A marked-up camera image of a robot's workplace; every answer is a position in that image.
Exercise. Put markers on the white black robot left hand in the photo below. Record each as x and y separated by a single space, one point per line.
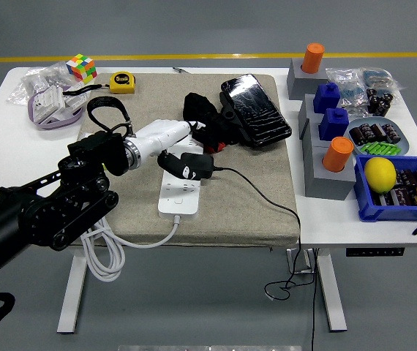
153 137

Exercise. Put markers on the black power adapter plug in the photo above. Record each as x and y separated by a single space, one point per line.
205 162

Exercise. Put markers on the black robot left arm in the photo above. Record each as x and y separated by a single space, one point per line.
47 204

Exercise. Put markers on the black crumpled cloth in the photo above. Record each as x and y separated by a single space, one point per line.
201 109

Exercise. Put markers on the red small object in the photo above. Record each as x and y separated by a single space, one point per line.
216 147

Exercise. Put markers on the yellow tape measure, round label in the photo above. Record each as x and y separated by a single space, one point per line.
122 82

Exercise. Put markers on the white power strip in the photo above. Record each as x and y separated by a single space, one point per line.
179 201

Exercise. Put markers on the small metal pen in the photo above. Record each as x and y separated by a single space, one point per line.
178 69

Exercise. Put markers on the black phone holder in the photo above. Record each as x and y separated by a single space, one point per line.
227 109

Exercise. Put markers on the small colourful puzzle cube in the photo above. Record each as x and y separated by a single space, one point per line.
80 67

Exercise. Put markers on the purple tray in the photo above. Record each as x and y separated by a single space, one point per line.
53 126

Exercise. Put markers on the black cracked smartphone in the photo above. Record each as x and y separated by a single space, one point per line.
256 109

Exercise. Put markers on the white plastic parts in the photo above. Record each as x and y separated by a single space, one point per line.
49 100

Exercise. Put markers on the grey-brown fabric mat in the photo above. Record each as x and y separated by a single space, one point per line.
230 219

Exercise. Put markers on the clear plastic bags of parts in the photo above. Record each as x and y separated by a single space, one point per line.
36 78

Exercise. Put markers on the white table leg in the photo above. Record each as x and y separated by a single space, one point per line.
73 292
331 292

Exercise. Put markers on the blue block with knob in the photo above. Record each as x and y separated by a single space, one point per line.
333 124
325 98

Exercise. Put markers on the orange cylinder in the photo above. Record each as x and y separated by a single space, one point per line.
336 153
312 58

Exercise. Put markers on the large grey block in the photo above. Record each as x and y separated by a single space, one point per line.
325 186

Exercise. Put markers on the clear bag of small parts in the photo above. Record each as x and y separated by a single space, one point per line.
345 84

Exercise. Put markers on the black capacitor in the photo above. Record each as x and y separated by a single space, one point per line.
378 131
367 131
357 135
392 133

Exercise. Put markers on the green batteries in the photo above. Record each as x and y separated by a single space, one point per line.
380 148

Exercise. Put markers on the black capacitors pile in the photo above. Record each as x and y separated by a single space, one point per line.
380 102

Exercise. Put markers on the yellow lemon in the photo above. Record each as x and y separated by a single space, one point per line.
380 175

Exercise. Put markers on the clear bag with blue parts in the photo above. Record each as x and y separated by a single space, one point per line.
378 77

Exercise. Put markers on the blue plastic bin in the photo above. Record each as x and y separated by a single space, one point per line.
384 214

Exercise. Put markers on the black table control panel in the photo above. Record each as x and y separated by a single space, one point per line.
375 252

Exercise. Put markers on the light blue plate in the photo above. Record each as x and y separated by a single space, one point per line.
404 146

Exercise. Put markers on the dark capacitors in bin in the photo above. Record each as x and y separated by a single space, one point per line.
402 195

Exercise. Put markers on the silver metal bracket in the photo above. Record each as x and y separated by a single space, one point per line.
305 268

